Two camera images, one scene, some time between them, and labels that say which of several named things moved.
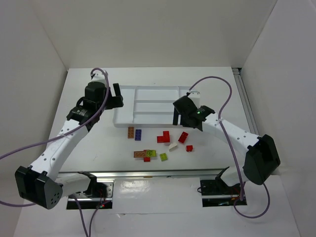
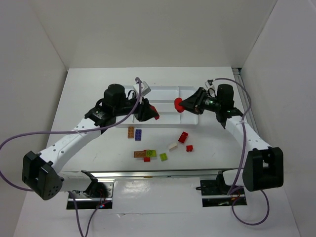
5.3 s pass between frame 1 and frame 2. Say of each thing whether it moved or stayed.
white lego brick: stayed
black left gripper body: moved
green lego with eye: stayed
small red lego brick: stayed
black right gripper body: moved
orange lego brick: stayed
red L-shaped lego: moved
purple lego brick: stayed
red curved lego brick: stayed
